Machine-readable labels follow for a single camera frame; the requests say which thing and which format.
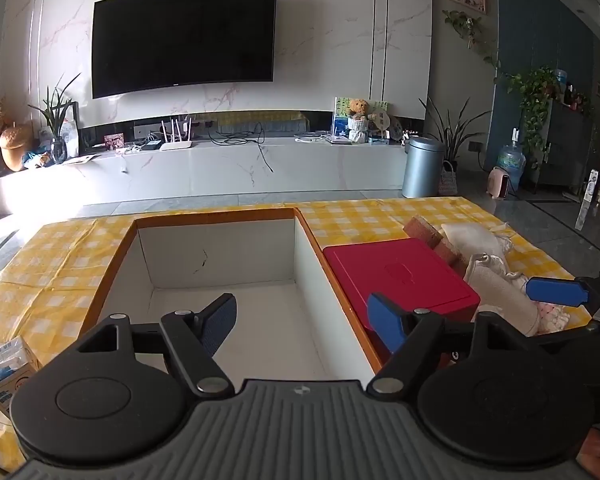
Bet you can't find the white TV cabinet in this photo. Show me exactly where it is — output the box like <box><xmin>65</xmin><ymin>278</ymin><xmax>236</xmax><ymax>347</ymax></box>
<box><xmin>0</xmin><ymin>137</ymin><xmax>411</xmax><ymax>216</ymax></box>

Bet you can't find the black television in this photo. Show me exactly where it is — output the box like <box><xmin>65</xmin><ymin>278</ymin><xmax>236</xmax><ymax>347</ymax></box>
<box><xmin>91</xmin><ymin>0</ymin><xmax>278</xmax><ymax>100</ymax></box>

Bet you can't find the blue water bottle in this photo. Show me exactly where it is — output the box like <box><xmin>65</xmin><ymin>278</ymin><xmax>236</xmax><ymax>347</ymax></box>
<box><xmin>496</xmin><ymin>130</ymin><xmax>527</xmax><ymax>192</ymax></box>

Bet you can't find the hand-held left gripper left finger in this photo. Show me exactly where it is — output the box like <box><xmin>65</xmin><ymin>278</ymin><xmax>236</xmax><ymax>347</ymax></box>
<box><xmin>79</xmin><ymin>292</ymin><xmax>238</xmax><ymax>397</ymax></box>

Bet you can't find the dark cabinet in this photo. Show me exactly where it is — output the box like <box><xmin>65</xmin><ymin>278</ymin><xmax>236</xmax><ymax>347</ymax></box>
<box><xmin>540</xmin><ymin>97</ymin><xmax>598</xmax><ymax>191</ymax></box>

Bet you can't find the black cable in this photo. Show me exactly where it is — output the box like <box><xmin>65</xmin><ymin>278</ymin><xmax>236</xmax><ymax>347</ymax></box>
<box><xmin>207</xmin><ymin>121</ymin><xmax>276</xmax><ymax>175</ymax></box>

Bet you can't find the orange cardboard box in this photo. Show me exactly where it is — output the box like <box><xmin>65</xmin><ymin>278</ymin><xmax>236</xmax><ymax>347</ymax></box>
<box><xmin>80</xmin><ymin>206</ymin><xmax>385</xmax><ymax>396</ymax></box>

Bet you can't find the long-leaved potted plant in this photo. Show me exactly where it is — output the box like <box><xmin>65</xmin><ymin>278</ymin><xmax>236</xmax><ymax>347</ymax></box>
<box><xmin>419</xmin><ymin>97</ymin><xmax>491</xmax><ymax>176</ymax></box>

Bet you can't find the trailing ivy plant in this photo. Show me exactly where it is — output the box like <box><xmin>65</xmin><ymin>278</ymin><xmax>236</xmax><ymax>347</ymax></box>
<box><xmin>495</xmin><ymin>66</ymin><xmax>561</xmax><ymax>161</ymax></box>

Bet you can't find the blue cardboard carton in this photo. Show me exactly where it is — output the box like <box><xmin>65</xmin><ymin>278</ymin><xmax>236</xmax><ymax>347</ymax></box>
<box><xmin>0</xmin><ymin>336</ymin><xmax>40</xmax><ymax>417</ymax></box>

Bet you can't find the red plastic box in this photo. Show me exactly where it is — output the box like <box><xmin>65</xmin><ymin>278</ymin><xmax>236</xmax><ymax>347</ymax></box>
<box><xmin>322</xmin><ymin>238</ymin><xmax>482</xmax><ymax>356</ymax></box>

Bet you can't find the silver trash can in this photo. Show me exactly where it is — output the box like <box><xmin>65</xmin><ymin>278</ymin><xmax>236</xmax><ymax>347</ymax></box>
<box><xmin>401</xmin><ymin>135</ymin><xmax>447</xmax><ymax>199</ymax></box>

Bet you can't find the cream cloth bag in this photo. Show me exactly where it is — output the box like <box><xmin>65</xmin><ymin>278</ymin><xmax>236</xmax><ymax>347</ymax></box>
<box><xmin>440</xmin><ymin>222</ymin><xmax>513</xmax><ymax>266</ymax></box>

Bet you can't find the yellow checked tablecloth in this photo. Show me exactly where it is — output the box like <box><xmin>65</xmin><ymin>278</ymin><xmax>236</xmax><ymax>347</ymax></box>
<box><xmin>0</xmin><ymin>196</ymin><xmax>591</xmax><ymax>473</ymax></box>

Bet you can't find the green picture board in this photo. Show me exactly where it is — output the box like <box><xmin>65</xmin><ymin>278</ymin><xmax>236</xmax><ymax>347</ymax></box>
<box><xmin>334</xmin><ymin>96</ymin><xmax>390</xmax><ymax>136</ymax></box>

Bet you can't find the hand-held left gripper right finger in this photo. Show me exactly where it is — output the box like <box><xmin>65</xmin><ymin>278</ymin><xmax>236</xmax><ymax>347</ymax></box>
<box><xmin>366</xmin><ymin>292</ymin><xmax>535</xmax><ymax>396</ymax></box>

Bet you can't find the green plant in glass vase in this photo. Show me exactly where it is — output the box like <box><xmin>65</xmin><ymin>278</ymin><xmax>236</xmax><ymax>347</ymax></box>
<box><xmin>28</xmin><ymin>74</ymin><xmax>81</xmax><ymax>163</ymax></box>

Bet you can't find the pink heater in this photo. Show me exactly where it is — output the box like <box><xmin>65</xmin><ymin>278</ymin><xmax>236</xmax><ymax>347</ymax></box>
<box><xmin>487</xmin><ymin>166</ymin><xmax>512</xmax><ymax>200</ymax></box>

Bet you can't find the brown acorn-shaped vase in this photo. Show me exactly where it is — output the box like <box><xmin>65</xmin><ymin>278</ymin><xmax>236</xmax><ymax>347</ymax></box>
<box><xmin>0</xmin><ymin>122</ymin><xmax>35</xmax><ymax>173</ymax></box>

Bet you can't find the brown teddy bear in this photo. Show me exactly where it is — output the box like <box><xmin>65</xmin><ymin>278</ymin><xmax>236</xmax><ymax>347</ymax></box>
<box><xmin>346</xmin><ymin>98</ymin><xmax>372</xmax><ymax>145</ymax></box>

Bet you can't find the woven basket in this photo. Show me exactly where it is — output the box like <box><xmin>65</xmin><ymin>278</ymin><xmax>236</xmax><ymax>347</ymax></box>
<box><xmin>437</xmin><ymin>160</ymin><xmax>459</xmax><ymax>197</ymax></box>

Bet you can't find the cream drawstring pouch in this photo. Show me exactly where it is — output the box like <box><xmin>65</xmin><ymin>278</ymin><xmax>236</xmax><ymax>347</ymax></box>
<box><xmin>462</xmin><ymin>252</ymin><xmax>541</xmax><ymax>336</ymax></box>

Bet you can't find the wall vine plant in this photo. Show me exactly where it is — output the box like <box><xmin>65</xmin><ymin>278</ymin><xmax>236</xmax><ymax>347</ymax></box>
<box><xmin>442</xmin><ymin>9</ymin><xmax>501</xmax><ymax>68</ymax></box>

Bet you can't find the pink fabric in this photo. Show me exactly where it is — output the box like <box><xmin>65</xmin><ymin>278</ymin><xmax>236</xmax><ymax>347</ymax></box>
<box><xmin>530</xmin><ymin>300</ymin><xmax>593</xmax><ymax>333</ymax></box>

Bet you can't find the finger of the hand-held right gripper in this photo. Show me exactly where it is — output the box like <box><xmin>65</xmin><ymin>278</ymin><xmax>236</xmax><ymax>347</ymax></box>
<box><xmin>525</xmin><ymin>276</ymin><xmax>591</xmax><ymax>309</ymax></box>

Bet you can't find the white router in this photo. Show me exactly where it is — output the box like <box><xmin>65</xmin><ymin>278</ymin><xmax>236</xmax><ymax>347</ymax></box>
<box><xmin>159</xmin><ymin>116</ymin><xmax>193</xmax><ymax>152</ymax></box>

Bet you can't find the brown sponge block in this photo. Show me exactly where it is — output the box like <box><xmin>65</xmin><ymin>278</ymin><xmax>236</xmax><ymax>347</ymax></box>
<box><xmin>402</xmin><ymin>216</ymin><xmax>463</xmax><ymax>268</ymax></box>

